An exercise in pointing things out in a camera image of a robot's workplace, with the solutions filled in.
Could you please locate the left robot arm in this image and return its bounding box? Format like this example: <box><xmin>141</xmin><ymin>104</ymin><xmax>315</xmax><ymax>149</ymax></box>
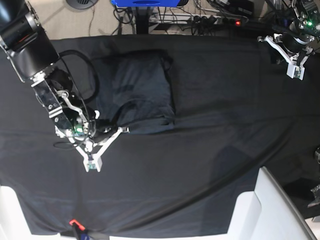
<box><xmin>257</xmin><ymin>0</ymin><xmax>320</xmax><ymax>80</ymax></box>

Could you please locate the blue clamp at front edge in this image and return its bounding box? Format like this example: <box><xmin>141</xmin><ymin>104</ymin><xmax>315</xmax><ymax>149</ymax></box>
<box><xmin>69</xmin><ymin>219</ymin><xmax>91</xmax><ymax>240</ymax></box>

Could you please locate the white power strip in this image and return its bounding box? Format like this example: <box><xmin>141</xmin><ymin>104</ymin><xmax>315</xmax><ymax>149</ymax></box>
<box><xmin>149</xmin><ymin>12</ymin><xmax>223</xmax><ymax>25</ymax></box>

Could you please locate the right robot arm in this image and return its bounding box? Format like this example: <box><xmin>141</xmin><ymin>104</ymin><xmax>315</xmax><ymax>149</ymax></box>
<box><xmin>0</xmin><ymin>0</ymin><xmax>129</xmax><ymax>172</ymax></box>

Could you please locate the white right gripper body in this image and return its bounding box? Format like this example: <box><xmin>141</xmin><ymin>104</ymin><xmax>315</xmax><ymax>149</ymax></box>
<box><xmin>75</xmin><ymin>127</ymin><xmax>130</xmax><ymax>172</ymax></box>

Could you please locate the blue box on stand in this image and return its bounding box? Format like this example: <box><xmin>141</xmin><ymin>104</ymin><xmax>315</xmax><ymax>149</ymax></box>
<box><xmin>111</xmin><ymin>0</ymin><xmax>180</xmax><ymax>8</ymax></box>

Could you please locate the black table stand column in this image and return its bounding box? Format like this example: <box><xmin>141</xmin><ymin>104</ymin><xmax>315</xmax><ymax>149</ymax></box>
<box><xmin>132</xmin><ymin>6</ymin><xmax>154</xmax><ymax>35</ymax></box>

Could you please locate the black table cloth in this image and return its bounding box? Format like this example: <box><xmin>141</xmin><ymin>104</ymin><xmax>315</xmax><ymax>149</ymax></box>
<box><xmin>0</xmin><ymin>35</ymin><xmax>320</xmax><ymax>238</ymax></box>

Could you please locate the white foam block left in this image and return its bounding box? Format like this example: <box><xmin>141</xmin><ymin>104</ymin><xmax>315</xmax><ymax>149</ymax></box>
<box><xmin>0</xmin><ymin>185</ymin><xmax>61</xmax><ymax>240</ymax></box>

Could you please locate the dark blue-grey T-shirt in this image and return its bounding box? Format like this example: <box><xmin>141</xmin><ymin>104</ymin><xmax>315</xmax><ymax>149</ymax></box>
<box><xmin>92</xmin><ymin>49</ymin><xmax>176</xmax><ymax>135</ymax></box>

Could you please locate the black metal bracket right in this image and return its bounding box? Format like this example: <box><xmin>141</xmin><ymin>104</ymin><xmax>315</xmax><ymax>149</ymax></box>
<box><xmin>307</xmin><ymin>185</ymin><xmax>320</xmax><ymax>208</ymax></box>

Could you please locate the white foam block right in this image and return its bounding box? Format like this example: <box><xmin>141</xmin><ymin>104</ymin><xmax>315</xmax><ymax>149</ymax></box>
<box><xmin>226</xmin><ymin>167</ymin><xmax>316</xmax><ymax>240</ymax></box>

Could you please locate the white foam block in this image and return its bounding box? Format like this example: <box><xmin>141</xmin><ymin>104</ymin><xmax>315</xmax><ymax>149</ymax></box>
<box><xmin>226</xmin><ymin>167</ymin><xmax>316</xmax><ymax>240</ymax></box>
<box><xmin>0</xmin><ymin>185</ymin><xmax>61</xmax><ymax>240</ymax></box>

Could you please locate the round black floor grommet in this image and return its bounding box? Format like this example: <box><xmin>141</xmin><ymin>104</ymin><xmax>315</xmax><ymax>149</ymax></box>
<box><xmin>66</xmin><ymin>0</ymin><xmax>98</xmax><ymax>10</ymax></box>

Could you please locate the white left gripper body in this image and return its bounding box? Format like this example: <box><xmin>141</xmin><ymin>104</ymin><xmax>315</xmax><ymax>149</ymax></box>
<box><xmin>257</xmin><ymin>33</ymin><xmax>315</xmax><ymax>81</ymax></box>

